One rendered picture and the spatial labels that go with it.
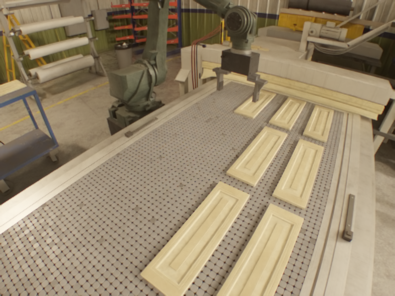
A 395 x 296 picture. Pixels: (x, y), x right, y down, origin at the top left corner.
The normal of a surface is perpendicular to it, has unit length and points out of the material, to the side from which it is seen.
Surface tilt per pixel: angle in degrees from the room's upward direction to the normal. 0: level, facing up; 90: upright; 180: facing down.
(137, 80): 90
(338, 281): 0
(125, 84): 90
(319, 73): 90
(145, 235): 0
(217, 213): 0
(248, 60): 90
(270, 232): 11
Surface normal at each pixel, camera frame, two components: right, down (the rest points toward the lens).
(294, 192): -0.11, -0.68
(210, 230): 0.16, -0.71
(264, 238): -0.16, -0.85
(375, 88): -0.57, 0.50
